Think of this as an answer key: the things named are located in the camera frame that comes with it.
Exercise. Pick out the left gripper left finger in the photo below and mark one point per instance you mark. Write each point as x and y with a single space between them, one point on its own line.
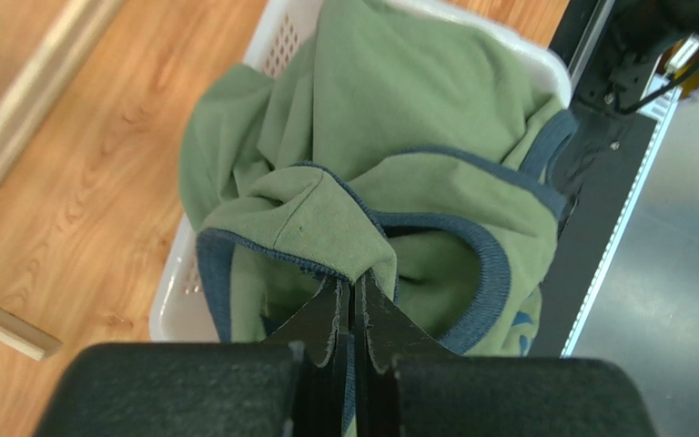
320 330

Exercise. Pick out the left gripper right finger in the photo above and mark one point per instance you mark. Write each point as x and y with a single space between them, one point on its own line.
383 335

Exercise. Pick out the olive green tank top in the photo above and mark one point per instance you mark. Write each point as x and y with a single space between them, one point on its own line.
386 182

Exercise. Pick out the white plastic basket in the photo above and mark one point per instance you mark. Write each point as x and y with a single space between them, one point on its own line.
252 121

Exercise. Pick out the wooden clothes rack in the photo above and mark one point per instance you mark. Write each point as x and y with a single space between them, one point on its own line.
26 103

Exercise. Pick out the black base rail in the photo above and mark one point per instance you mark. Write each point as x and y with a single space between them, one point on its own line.
632 63

